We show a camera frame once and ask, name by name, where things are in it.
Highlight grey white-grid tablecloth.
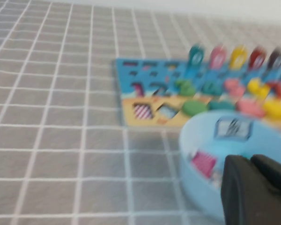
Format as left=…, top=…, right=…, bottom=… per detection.
left=0, top=0, right=281, bottom=225

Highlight paper label with fish character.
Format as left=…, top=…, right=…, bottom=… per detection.
left=214, top=116, right=253, bottom=141

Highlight pink wooden fish numbered five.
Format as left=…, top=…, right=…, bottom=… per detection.
left=209, top=44, right=226, bottom=70

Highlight light blue plastic bowl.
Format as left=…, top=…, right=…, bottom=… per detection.
left=179, top=111, right=281, bottom=223

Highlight yellow wooden number six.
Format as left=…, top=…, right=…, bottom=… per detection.
left=247, top=79, right=270, bottom=97

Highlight pink wooden trapezoid piece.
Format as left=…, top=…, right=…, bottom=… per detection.
left=236, top=98, right=266, bottom=118

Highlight teal wooden number four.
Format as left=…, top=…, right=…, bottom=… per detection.
left=201, top=81, right=223, bottom=96

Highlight yellow wooden fish numbered six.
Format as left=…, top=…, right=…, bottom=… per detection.
left=229, top=45, right=248, bottom=70

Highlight pink wooden number five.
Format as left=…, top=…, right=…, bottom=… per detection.
left=224, top=79, right=246, bottom=97

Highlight red wooden number seven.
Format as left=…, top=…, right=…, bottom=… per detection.
left=266, top=81, right=281, bottom=99

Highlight green wooden circle piece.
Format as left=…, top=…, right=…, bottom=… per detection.
left=181, top=100, right=208, bottom=117

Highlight teal wooden heart piece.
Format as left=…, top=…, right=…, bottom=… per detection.
left=208, top=100, right=236, bottom=111

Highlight red wooden fish numbered seven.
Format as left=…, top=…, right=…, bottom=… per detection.
left=249, top=46, right=267, bottom=71

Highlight yellow wooden pentagon piece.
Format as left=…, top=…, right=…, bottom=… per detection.
left=262, top=100, right=281, bottom=120

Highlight green wooden number three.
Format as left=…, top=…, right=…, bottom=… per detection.
left=174, top=79, right=197, bottom=96

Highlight blue wooden number puzzle board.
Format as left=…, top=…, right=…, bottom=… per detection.
left=113, top=57, right=281, bottom=128

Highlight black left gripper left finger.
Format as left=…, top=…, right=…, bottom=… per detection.
left=220, top=154, right=281, bottom=225

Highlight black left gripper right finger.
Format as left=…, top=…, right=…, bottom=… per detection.
left=251, top=154, right=281, bottom=199

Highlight teal wooden fish numbered four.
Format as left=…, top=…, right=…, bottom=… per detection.
left=188, top=43, right=205, bottom=71

